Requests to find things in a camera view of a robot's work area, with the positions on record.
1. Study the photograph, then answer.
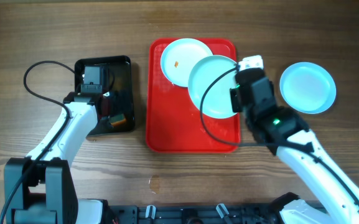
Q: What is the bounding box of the red plastic tray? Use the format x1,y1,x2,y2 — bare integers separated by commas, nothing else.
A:
146,38,241,154

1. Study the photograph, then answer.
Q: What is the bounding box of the light blue plate top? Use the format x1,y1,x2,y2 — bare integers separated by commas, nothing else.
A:
161,38,213,88

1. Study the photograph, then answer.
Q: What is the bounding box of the right black cable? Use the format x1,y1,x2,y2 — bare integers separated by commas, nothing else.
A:
199,65,359,224

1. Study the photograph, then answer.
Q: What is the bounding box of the light blue plate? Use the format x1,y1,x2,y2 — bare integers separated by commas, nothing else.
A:
161,38,213,88
188,55,236,119
279,62,337,114

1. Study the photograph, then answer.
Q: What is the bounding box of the black water tray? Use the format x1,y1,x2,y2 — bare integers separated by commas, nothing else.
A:
74,55,135,136

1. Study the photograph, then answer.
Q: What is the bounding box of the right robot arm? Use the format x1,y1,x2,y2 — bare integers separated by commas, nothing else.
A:
230,68,359,223

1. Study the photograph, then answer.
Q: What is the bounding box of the light blue plate bottom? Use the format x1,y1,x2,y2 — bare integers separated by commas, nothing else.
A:
279,62,337,114

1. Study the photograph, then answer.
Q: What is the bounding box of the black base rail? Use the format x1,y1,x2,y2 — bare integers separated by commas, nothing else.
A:
111,203,282,224

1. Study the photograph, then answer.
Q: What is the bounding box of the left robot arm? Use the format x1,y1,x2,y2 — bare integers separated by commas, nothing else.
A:
0,92,118,224

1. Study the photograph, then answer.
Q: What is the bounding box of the green orange sponge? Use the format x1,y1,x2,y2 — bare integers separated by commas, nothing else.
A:
109,113,127,127

